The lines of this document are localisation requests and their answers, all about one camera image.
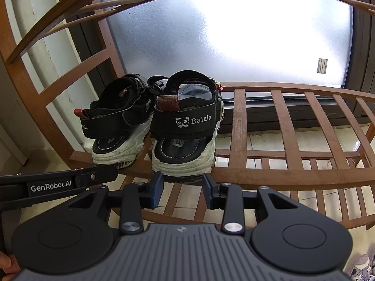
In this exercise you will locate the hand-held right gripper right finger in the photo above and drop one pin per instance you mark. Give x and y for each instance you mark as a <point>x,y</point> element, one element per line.
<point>208,190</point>

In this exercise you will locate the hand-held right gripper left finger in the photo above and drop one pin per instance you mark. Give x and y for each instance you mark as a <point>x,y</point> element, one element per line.
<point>156,190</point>

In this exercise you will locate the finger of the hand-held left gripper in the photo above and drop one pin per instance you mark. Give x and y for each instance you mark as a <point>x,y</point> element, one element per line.
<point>99,174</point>

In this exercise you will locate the wooden shoe rack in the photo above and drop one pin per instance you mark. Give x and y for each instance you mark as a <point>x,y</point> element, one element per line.
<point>240,117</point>

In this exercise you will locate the purple sneaker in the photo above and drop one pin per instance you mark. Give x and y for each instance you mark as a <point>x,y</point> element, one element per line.
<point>361,266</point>

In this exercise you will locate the person's left hand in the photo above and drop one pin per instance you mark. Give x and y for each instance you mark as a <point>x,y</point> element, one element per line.
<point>7,262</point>

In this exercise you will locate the paper sticker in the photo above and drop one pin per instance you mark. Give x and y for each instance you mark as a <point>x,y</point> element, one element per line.
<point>322,66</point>

